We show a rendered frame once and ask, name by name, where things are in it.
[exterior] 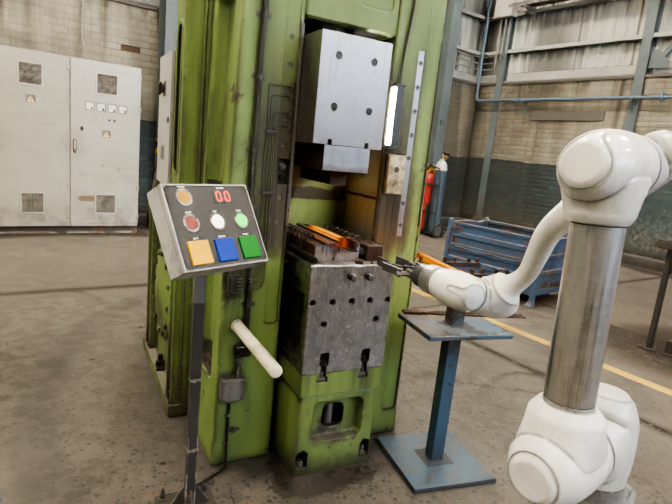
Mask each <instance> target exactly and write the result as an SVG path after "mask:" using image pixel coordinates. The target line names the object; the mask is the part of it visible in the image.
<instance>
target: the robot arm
mask: <svg viewBox="0 0 672 504"><path fill-rule="evenodd" d="M556 174H557V180H558V183H559V186H560V189H561V197H562V201H561V202H560V203H559V204H558V205H557V206H555V207H554V208H553V209H552V210H551V211H550V212H549V213H548V214H547V215H546V216H545V217H544V218H543V219H542V221H541V222H540V223H539V225H538V226H537V228H536V229H535V231H534V233H533V235H532V237H531V240H530V242H529V245H528V247H527V250H526V253H525V255H524V258H523V260H522V263H521V265H520V267H519V268H518V269H517V270H516V271H514V272H513V273H511V274H508V275H505V274H503V273H497V274H494V275H489V276H484V277H482V278H478V277H475V276H472V275H470V274H468V273H465V272H462V271H457V270H454V269H446V268H443V267H440V266H437V265H434V264H431V265H428V264H425V263H422V264H421V263H419V262H415V263H414V262H412V261H410V262H409V260H407V259H404V258H402V257H399V256H396V262H395V263H391V261H390V260H388V259H385V258H383V257H380V256H378V258H377V265H378V266H381V267H382V270H383V271H386V272H389V273H391V274H394V275H396V276H397V277H401V276H405V277H408V278H410V279H412V281H413V283H414V284H415V285H416V286H418V287H420V289H421V290H422V291H423V292H425V293H427V294H430V295H431V296H433V297H435V298H436V299H437V300H438V301H439V302H441V303H443V304H445V305H446V306H449V307H451V308H453V309H456V310H459V311H471V312H473V313H475V314H478V315H481V316H485V317H490V318H506V317H509V316H511V315H513V314H514V313H515V312H516V311H517V310H518V307H519V295H520V293H521V292H523V291H524V290H525V289H526V288H527V287H529V286H530V285H531V284H532V283H533V282H534V281H535V279H536V278H537V277H538V275H539V274H540V272H541V270H542V269H543V267H544V265H545V263H546V261H547V260H548V258H549V256H550V254H551V253H552V251H553V249H554V247H555V246H556V244H557V243H558V241H559V240H560V239H561V238H562V237H563V236H564V235H566V234H567V233H568V237H567V243H566V250H565V256H564V263H563V269H562V276H561V282H560V289H559V295H558V301H557V308H556V314H555V321H554V327H553V334H552V340H551V347H550V353H549V359H548V366H547V372H546V379H545V385H544V392H541V393H540V394H538V395H537V396H535V397H534V398H532V399H531V400H530V401H529V402H528V405H527V408H526V411H525V414H524V417H523V419H522V422H521V425H520V427H519V429H518V432H517V434H516V439H515V440H514V441H513V442H512V443H511V445H510V448H509V451H508V457H507V471H508V475H509V478H510V481H511V483H512V484H513V486H514V487H515V489H516V490H517V491H518V492H519V493H520V494H521V495H522V496H523V497H524V498H526V499H527V500H529V501H531V502H533V503H535V504H626V500H627V498H628V497H629V496H631V494H632V488H631V487H630V486H629V485H627V484H626V483H627V479H628V477H629V474H630V472H631V468H632V465H633V462H634V458H635V454H636V449H637V444H638V438H639V430H640V423H639V416H638V412H637V408H636V406H635V403H634V401H633V400H632V399H631V398H630V396H629V395H628V394H627V393H626V392H625V391H623V390H621V389H619V388H617V387H615V386H612V385H609V384H605V383H601V382H600V379H601V373H602V368H603V362H604V356H605V350H606V345H607V339H608V333H609V327H610V322H611V316H612V310H613V305H614V299H615V293H616V287H617V282H618V276H619V270H620V264H621V259H622V253H623V247H624V241H625V236H626V230H627V227H630V226H631V225H632V224H633V223H634V221H635V220H636V219H637V217H638V214H639V211H640V209H641V206H642V204H643V201H644V199H645V197H646V196H648V195H649V194H651V193H653V192H654V191H656V190H658V189H659V188H661V187H662V186H664V185H665V184H667V183H668V182H669V181H671V180H672V131H668V130H660V131H655V132H651V133H648V134H646V135H644V136H640V135H638V134H635V133H632V132H629V131H624V130H618V129H598V130H593V131H589V132H587V133H584V134H582V135H580V136H578V137H576V138H575V139H574V140H572V141H571V142H570V143H569V144H568V145H567V146H566V147H565V148H564V149H563V151H562V152H561V154H560V156H559V158H558V162H557V168H556Z"/></svg>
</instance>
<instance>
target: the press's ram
mask: <svg viewBox="0 0 672 504"><path fill-rule="evenodd" d="M392 49H393V44H391V43H387V42H382V41H378V40H373V39H369V38H364V37H360V36H355V35H351V34H346V33H342V32H337V31H333V30H328V29H324V28H323V29H320V30H317V31H314V32H312V33H309V34H306V35H304V43H303V55H302V67H301V79H300V91H299V103H298V115H297V127H296V139H295V142H302V143H313V144H325V145H334V146H344V147H353V148H363V149H371V150H381V145H382V136H383V128H384V119H385V110H386V102H387V93H388V84H389V75H390V67H391V58H392Z"/></svg>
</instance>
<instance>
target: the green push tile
mask: <svg viewBox="0 0 672 504"><path fill-rule="evenodd" d="M238 241H239V244H240V248H241V251H242V254H243V258H244V259H248V258H256V257H261V256H262V255H261V252H260V248H259V245H258V242H257V238H256V236H255V235H252V236H241V237H238Z"/></svg>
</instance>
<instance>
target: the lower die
mask: <svg viewBox="0 0 672 504"><path fill-rule="evenodd" d="M303 224H308V223H297V225H295V226H296V227H300V228H301V229H304V230H305V231H309V233H313V234H314V236H315V239H314V240H313V235H311V234H310V237H308V236H307V246H306V249H307V252H308V253H309V254H312V255H313V256H315V257H317V258H318V261H319V262H338V261H355V259H358V256H359V247H360V243H359V242H357V249H356V250H357V251H358V252H351V251H348V250H346V249H344V248H342V247H343V246H339V240H337V239H335V238H333V237H330V236H328V235H326V234H323V233H321V232H319V231H316V230H314V229H312V228H309V227H307V226H305V225H303ZM302 232H303V230H301V233H300V231H299V233H298V243H297V244H298V246H297V247H299V248H300V243H301V234H302ZM307 234H308V233H307V232H306V233H305V236H304V233H303V238H302V250H304V249H305V239H306V235H307ZM332 258H334V260H332Z"/></svg>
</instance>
